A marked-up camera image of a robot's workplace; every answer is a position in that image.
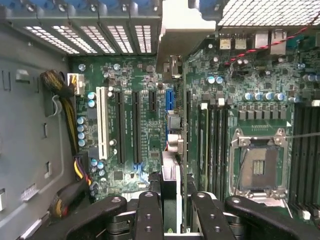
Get thin metal locking lever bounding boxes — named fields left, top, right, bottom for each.
left=286, top=132, right=320, bottom=140

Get blue expansion slot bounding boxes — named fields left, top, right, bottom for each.
left=165, top=88, right=176, bottom=112

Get black RAM slot bank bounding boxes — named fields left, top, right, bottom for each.
left=291, top=99, right=320, bottom=218

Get sleeved power wire bundle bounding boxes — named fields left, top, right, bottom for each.
left=40, top=69, right=94, bottom=219

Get white power connector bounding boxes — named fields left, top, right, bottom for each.
left=66, top=72, right=85, bottom=98

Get short black expansion slot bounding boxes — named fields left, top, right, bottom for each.
left=148, top=89, right=158, bottom=114

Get metal socket cover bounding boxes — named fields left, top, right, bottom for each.
left=236, top=188, right=291, bottom=209

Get green motherboard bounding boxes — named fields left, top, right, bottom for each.
left=67, top=31, right=320, bottom=227

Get silver rear port block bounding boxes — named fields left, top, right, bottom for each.
left=218, top=29, right=288, bottom=56

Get white expansion slot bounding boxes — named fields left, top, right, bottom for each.
left=95, top=85, right=110, bottom=160

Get open grey PC case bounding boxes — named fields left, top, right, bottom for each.
left=0, top=0, right=320, bottom=63

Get red black twisted wire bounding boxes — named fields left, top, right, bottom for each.
left=224, top=19, right=320, bottom=66

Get blue card retainer clips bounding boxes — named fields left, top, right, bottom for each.
left=13, top=0, right=162, bottom=12

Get long black expansion slot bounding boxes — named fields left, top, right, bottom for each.
left=131, top=90, right=143, bottom=164
left=114, top=90, right=126, bottom=164

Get CPU socket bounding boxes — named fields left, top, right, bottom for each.
left=227, top=126, right=290, bottom=201

